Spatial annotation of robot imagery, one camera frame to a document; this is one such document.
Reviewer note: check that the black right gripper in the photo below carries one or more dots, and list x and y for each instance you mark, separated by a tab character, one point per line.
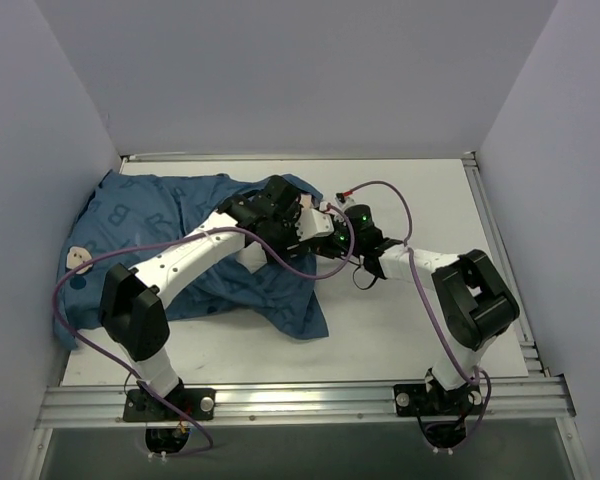
327	248

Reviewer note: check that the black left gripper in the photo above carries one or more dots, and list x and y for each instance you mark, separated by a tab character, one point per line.
290	240

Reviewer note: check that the blue lettered pillowcase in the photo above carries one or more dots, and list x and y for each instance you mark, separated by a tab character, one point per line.
124	211

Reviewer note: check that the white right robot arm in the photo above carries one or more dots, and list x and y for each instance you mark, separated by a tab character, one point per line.
464	295

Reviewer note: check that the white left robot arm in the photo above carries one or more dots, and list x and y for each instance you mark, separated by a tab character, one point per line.
246	252

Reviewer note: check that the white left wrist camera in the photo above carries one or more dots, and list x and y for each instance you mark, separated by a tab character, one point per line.
313	223

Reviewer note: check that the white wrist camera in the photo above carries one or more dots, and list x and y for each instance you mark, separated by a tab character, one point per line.
340	202
313	223

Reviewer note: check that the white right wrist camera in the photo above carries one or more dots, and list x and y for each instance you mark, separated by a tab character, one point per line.
340	202

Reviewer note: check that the aluminium back rail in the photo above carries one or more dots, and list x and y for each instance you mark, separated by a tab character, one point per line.
208	157

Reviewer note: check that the aluminium rail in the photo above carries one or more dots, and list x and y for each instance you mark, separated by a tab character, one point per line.
208	157
501	260
295	404

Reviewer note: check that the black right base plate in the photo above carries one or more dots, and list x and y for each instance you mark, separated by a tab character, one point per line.
431	399

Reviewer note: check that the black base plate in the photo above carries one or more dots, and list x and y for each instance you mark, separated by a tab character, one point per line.
197	403
431	399

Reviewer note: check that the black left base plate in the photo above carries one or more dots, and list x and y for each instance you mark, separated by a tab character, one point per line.
197	403

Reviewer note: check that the aluminium right side rail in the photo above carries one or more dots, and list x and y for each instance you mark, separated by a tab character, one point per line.
501	260

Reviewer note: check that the aluminium front rail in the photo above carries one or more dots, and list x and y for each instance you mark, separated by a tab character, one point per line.
295	404

